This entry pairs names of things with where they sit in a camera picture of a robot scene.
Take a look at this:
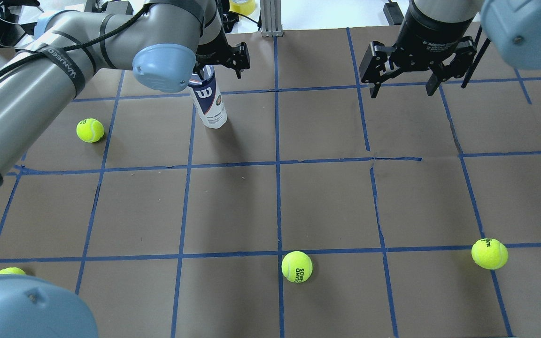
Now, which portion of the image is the yellow tennis ball middle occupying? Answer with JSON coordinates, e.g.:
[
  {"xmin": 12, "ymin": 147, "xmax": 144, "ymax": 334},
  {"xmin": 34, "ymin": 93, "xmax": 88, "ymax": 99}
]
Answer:
[{"xmin": 76, "ymin": 118, "xmax": 105, "ymax": 143}]

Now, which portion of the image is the yellow tape roll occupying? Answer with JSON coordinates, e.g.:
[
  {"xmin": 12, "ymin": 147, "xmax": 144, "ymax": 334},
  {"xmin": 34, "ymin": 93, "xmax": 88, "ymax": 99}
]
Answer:
[{"xmin": 229, "ymin": 0, "xmax": 257, "ymax": 16}]

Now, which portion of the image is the yellow tennis ball printed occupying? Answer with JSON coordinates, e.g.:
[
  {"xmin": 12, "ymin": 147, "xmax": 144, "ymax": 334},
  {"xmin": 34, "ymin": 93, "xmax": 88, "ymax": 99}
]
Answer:
[{"xmin": 281, "ymin": 251, "xmax": 313, "ymax": 283}]

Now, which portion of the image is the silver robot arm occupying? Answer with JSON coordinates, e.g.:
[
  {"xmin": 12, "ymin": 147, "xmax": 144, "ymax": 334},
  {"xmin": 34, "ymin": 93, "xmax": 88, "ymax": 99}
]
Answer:
[
  {"xmin": 358, "ymin": 0, "xmax": 541, "ymax": 98},
  {"xmin": 0, "ymin": 0, "xmax": 250, "ymax": 338}
]

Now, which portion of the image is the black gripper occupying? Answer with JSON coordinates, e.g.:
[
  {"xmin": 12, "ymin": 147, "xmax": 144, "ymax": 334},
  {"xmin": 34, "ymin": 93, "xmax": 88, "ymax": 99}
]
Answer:
[
  {"xmin": 359, "ymin": 0, "xmax": 478, "ymax": 99},
  {"xmin": 194, "ymin": 30, "xmax": 251, "ymax": 79}
]

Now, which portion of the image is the white blue tennis ball can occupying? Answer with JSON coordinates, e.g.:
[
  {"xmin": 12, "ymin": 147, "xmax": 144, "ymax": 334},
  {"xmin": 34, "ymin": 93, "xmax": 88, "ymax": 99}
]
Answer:
[{"xmin": 188, "ymin": 65, "xmax": 228, "ymax": 129}]

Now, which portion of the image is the yellow tennis ball far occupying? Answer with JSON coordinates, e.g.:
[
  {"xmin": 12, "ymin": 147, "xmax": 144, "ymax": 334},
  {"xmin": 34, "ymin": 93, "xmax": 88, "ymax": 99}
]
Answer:
[{"xmin": 0, "ymin": 267, "xmax": 26, "ymax": 276}]

